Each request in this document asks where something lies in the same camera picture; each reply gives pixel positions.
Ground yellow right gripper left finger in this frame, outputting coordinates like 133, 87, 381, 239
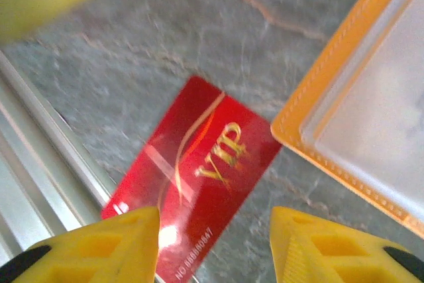
0, 205, 161, 283

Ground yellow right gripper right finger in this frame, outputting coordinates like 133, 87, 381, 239
269, 205, 424, 283

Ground yellow leather card holder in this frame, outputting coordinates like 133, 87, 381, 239
270, 0, 424, 240

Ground red VIP card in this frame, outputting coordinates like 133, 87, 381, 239
100, 75, 283, 283

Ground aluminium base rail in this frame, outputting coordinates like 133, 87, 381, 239
0, 49, 117, 264

